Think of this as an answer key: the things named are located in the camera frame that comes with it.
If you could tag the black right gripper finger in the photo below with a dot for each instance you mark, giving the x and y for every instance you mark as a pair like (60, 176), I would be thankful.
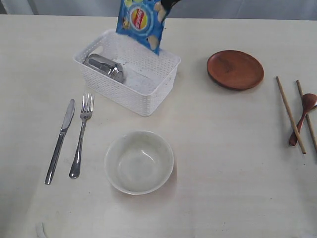
(168, 4)

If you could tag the blue Lays chips bag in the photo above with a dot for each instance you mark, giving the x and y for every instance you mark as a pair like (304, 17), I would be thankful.
(143, 21)

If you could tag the brown round plate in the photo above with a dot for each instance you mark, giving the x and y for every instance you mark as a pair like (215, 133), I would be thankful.
(235, 70)

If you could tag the silver table knife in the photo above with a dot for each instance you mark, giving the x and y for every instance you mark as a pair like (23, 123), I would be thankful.
(64, 128)

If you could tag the speckled white ceramic bowl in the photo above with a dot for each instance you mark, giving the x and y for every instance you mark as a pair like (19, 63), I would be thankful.
(139, 162)

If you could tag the dark brown wooden spoon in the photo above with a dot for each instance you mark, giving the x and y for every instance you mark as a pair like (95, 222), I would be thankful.
(309, 101)

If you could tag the wooden chopstick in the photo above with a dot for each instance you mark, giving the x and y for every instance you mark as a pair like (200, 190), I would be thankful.
(307, 117)
(285, 101)

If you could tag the silver fork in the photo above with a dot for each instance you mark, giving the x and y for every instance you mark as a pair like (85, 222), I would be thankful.
(85, 115)

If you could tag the white perforated plastic basket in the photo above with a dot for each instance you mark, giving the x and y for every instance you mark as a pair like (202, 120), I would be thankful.
(149, 78)

